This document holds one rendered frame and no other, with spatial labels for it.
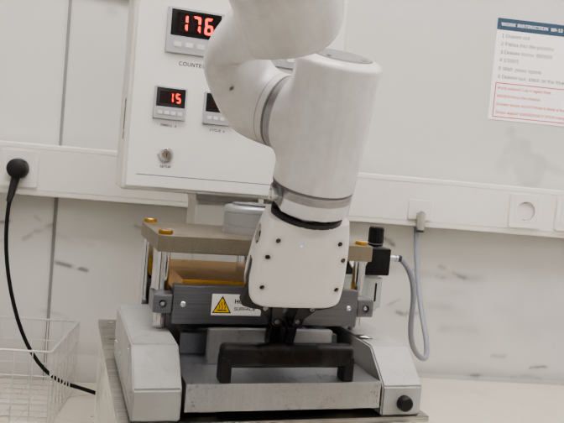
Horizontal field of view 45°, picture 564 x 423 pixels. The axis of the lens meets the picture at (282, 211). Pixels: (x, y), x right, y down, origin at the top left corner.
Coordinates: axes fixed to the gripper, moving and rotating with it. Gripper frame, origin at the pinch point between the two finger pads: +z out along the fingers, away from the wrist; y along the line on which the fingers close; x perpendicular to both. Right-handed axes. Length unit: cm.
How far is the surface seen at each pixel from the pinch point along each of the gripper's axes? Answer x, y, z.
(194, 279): 8.1, -8.8, -2.2
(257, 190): 31.6, 3.8, -4.9
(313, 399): -5.9, 3.0, 4.2
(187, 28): 38.7, -8.7, -26.1
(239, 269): 15.3, -1.5, 0.1
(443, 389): 34, 50, 35
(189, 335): 6.1, -8.9, 4.2
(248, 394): -5.7, -4.4, 3.5
